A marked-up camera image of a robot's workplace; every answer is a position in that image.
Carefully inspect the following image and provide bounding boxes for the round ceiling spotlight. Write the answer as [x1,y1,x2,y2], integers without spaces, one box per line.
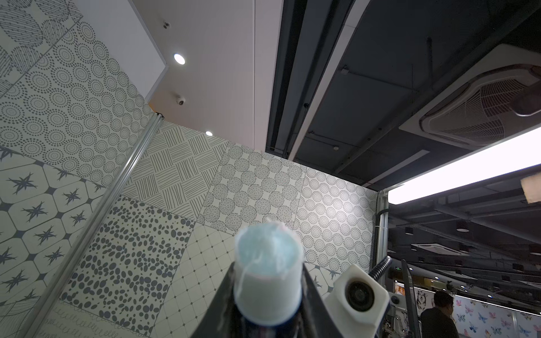
[173,54,186,65]

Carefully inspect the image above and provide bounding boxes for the person in background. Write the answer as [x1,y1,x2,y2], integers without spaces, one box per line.
[420,291,459,338]

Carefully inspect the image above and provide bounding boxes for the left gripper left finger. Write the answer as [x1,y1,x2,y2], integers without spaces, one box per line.
[191,263,242,338]

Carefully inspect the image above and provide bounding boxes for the ceiling air conditioner unit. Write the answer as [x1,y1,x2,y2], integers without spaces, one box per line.
[400,44,540,150]

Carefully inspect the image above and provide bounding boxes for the long ceiling light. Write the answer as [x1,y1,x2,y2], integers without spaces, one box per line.
[387,128,540,205]

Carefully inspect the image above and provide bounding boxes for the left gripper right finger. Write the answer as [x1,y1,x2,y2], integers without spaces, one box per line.
[297,266,342,338]

